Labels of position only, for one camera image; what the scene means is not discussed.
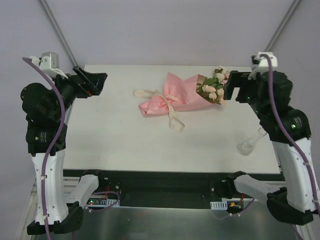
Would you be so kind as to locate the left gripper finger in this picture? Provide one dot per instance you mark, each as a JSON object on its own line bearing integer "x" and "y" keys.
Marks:
{"x": 100, "y": 79}
{"x": 85, "y": 80}

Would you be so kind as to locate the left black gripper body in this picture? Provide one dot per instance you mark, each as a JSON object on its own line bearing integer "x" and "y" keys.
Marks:
{"x": 81, "y": 81}

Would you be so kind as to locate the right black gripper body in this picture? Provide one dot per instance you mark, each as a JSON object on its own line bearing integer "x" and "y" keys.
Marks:
{"x": 242, "y": 85}

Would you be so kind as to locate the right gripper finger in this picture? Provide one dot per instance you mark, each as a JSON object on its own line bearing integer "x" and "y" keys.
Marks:
{"x": 242, "y": 75}
{"x": 234, "y": 81}

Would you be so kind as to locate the artificial rose bouquet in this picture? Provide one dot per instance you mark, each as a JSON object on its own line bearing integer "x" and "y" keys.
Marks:
{"x": 212, "y": 88}

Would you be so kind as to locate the pink wrapping paper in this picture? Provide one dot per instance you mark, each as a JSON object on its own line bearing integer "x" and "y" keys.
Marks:
{"x": 185, "y": 92}

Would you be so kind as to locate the cream ribbon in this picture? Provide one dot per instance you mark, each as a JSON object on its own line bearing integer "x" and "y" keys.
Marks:
{"x": 174, "y": 123}

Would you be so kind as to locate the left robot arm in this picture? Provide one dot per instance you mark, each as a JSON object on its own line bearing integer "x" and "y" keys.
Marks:
{"x": 46, "y": 111}

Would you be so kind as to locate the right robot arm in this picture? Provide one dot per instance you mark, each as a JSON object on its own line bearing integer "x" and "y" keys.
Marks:
{"x": 268, "y": 94}

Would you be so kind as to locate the clear glass vase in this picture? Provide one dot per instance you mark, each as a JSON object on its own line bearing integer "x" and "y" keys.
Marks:
{"x": 247, "y": 146}

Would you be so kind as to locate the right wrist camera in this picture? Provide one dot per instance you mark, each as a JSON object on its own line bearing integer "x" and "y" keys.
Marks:
{"x": 259, "y": 64}

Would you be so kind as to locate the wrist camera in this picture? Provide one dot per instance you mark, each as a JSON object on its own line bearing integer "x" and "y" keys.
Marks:
{"x": 48, "y": 63}
{"x": 259, "y": 64}

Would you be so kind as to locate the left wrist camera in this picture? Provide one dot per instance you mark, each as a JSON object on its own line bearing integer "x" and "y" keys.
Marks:
{"x": 48, "y": 63}

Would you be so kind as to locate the left aluminium frame post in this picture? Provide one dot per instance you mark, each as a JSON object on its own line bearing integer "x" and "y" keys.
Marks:
{"x": 58, "y": 32}

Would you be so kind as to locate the aluminium frame post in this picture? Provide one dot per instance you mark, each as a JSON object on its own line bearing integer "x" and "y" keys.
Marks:
{"x": 58, "y": 32}
{"x": 282, "y": 25}

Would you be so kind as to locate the right aluminium frame post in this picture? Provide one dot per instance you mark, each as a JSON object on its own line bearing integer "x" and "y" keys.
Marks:
{"x": 282, "y": 25}

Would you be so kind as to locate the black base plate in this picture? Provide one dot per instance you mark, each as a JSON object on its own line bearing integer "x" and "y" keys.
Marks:
{"x": 151, "y": 189}

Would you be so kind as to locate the left white cable duct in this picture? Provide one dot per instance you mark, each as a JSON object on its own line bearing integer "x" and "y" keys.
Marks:
{"x": 102, "y": 203}

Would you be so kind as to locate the white cable duct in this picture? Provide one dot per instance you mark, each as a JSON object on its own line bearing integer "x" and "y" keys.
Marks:
{"x": 219, "y": 205}
{"x": 102, "y": 203}

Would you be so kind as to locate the right white cable duct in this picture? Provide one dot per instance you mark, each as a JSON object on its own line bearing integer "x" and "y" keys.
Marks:
{"x": 219, "y": 205}

